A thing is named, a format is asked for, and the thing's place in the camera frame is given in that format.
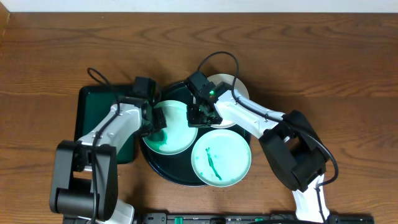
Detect pale green plate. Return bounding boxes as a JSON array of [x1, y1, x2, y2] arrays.
[[143, 100, 198, 156], [191, 129, 252, 187]]

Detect white plate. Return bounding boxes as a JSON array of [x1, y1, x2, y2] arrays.
[[207, 73, 249, 129]]

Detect green sponge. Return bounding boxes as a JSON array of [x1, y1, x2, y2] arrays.
[[146, 129, 167, 147]]

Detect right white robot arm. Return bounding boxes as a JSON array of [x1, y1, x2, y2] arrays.
[[187, 90, 335, 223]]

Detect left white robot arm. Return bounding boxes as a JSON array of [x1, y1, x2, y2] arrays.
[[50, 97, 166, 223]]

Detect round dark green tray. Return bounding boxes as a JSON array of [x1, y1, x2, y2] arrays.
[[140, 82, 251, 186]]

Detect rectangular dark green tray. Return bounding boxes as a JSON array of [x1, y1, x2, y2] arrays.
[[74, 85, 135, 164]]

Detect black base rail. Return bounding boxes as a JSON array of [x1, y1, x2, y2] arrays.
[[62, 212, 376, 224]]

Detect right black cable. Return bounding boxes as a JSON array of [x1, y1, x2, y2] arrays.
[[197, 51, 339, 224]]

